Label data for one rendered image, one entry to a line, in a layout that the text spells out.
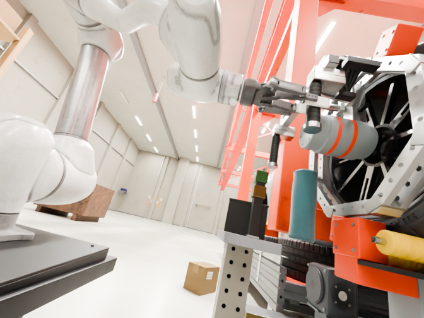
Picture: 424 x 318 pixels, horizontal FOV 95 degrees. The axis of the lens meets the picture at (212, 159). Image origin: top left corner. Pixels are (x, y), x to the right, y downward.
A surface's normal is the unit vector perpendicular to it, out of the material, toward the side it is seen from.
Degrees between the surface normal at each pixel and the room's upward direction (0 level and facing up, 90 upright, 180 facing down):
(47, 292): 90
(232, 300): 90
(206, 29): 139
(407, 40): 125
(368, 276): 90
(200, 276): 90
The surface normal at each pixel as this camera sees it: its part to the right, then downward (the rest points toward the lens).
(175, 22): -0.59, 0.59
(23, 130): 0.82, -0.33
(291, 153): 0.02, -0.33
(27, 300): 0.97, 0.22
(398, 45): -0.11, 0.25
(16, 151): 0.86, -0.10
